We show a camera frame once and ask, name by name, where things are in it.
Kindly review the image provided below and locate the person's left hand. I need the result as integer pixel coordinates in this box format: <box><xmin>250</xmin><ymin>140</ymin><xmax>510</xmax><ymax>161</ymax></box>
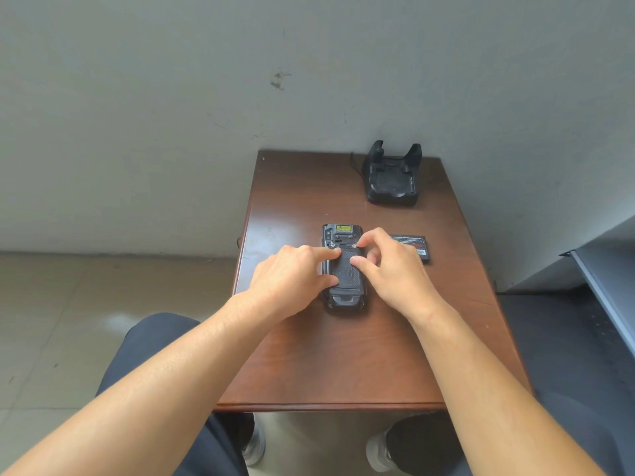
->
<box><xmin>245</xmin><ymin>244</ymin><xmax>343</xmax><ymax>326</ymax></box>

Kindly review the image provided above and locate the person's right hand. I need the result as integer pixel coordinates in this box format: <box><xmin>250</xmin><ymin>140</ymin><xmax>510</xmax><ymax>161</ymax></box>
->
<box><xmin>350</xmin><ymin>228</ymin><xmax>448</xmax><ymax>328</ymax></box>

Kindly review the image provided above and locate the black handheld scanner device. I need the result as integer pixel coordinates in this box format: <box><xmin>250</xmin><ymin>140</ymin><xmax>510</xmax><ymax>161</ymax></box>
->
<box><xmin>320</xmin><ymin>223</ymin><xmax>369</xmax><ymax>316</ymax></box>

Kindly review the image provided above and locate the person's right forearm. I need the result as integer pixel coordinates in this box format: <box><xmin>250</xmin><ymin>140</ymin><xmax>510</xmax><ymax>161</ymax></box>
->
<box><xmin>411</xmin><ymin>298</ymin><xmax>607</xmax><ymax>476</ymax></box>

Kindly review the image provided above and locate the person's left forearm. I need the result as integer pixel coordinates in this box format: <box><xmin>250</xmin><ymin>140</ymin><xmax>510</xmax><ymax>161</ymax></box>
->
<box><xmin>0</xmin><ymin>291</ymin><xmax>279</xmax><ymax>476</ymax></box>

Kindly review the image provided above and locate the flat black battery red label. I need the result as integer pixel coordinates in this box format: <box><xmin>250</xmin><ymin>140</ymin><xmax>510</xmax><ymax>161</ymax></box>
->
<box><xmin>389</xmin><ymin>235</ymin><xmax>430</xmax><ymax>265</ymax></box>

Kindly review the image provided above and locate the black charging cradle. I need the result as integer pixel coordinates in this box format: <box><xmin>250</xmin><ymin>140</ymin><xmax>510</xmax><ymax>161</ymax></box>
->
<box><xmin>361</xmin><ymin>139</ymin><xmax>423</xmax><ymax>208</ymax></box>

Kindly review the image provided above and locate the person's left grey shoe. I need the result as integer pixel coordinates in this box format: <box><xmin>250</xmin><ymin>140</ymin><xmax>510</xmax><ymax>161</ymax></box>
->
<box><xmin>241</xmin><ymin>425</ymin><xmax>267</xmax><ymax>467</ymax></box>

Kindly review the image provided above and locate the person's grey shoe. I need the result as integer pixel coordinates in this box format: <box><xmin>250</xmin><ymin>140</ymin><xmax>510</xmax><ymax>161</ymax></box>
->
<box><xmin>365</xmin><ymin>430</ymin><xmax>398</xmax><ymax>473</ymax></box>
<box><xmin>241</xmin><ymin>425</ymin><xmax>267</xmax><ymax>467</ymax></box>

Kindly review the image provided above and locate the person's right grey shoe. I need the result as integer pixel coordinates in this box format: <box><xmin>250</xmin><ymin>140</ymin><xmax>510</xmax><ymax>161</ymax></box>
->
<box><xmin>365</xmin><ymin>430</ymin><xmax>398</xmax><ymax>473</ymax></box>

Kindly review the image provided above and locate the person's left leg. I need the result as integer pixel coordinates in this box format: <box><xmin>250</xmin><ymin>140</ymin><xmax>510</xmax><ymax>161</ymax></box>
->
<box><xmin>96</xmin><ymin>312</ymin><xmax>257</xmax><ymax>476</ymax></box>

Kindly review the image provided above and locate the person's leg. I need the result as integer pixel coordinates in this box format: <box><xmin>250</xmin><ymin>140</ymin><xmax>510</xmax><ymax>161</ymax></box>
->
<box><xmin>386</xmin><ymin>379</ymin><xmax>635</xmax><ymax>476</ymax></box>
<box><xmin>96</xmin><ymin>312</ymin><xmax>257</xmax><ymax>476</ymax></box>

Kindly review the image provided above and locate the person's right leg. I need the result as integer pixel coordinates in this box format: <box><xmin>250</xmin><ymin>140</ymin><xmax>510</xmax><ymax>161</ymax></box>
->
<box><xmin>386</xmin><ymin>379</ymin><xmax>635</xmax><ymax>476</ymax></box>

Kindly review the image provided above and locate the grey metal shelf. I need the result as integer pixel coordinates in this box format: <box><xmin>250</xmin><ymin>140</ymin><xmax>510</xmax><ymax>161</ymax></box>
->
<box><xmin>560</xmin><ymin>227</ymin><xmax>635</xmax><ymax>358</ymax></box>

